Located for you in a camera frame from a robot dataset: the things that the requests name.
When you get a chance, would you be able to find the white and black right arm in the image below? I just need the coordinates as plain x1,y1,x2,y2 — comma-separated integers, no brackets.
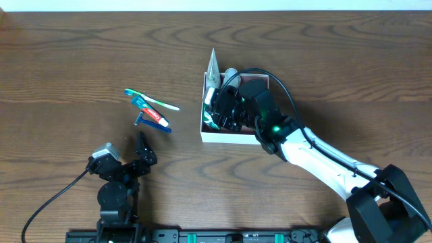
203,79,431,242

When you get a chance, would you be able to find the black mounting rail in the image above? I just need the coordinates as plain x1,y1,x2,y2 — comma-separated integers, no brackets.
65,227,404,243

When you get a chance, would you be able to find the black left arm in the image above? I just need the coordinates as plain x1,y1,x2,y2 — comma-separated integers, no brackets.
86,132,157,243

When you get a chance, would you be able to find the Colgate toothpaste tube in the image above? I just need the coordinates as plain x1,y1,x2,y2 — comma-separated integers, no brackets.
130,94,169,127

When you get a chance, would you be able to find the white box with pink interior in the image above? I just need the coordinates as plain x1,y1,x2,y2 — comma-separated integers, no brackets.
200,72,270,145

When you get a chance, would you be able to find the green Dettol soap bar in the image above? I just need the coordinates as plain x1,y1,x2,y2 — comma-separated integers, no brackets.
202,111,220,130

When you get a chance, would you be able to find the green and white toothbrush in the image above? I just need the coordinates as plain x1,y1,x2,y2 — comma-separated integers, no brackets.
124,88,180,111

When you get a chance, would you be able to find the blue liquid foam pump bottle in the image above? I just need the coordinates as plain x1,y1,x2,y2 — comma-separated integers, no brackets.
222,67,241,88

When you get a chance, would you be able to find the blue disposable razor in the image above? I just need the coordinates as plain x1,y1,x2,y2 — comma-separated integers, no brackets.
134,112,171,134

